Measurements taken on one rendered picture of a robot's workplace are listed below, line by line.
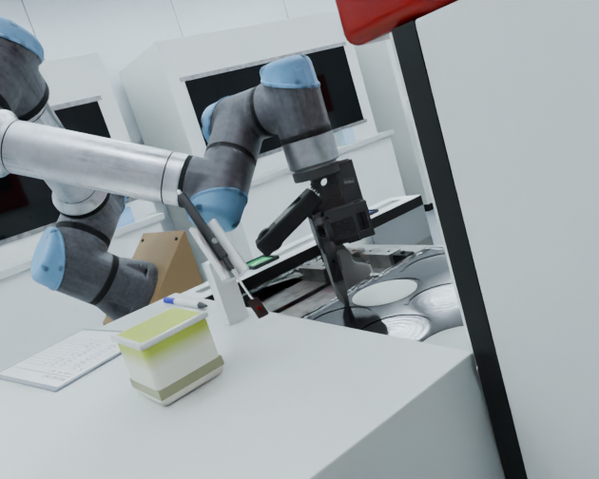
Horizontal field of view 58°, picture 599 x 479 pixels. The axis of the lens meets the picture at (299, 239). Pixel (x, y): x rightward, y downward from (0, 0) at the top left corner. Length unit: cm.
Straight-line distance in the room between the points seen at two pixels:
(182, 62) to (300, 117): 342
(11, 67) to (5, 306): 262
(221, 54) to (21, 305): 222
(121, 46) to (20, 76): 409
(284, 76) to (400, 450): 50
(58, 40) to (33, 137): 408
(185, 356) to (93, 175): 33
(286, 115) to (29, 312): 287
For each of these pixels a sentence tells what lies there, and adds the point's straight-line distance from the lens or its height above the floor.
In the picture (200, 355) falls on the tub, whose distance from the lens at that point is 55.
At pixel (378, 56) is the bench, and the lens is 546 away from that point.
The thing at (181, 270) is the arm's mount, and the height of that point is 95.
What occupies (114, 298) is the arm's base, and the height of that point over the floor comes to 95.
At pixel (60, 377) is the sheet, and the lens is 76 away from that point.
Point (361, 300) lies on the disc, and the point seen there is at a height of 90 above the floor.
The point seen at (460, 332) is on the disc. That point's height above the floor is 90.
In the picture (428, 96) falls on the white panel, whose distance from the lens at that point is 40.
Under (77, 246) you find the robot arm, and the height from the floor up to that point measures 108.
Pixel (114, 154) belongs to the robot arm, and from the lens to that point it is 78.
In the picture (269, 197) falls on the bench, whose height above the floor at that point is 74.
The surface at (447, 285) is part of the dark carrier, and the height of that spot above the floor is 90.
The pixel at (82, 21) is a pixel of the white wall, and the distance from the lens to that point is 499.
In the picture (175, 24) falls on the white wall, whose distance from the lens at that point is 526.
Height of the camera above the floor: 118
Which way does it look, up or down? 11 degrees down
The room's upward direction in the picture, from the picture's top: 17 degrees counter-clockwise
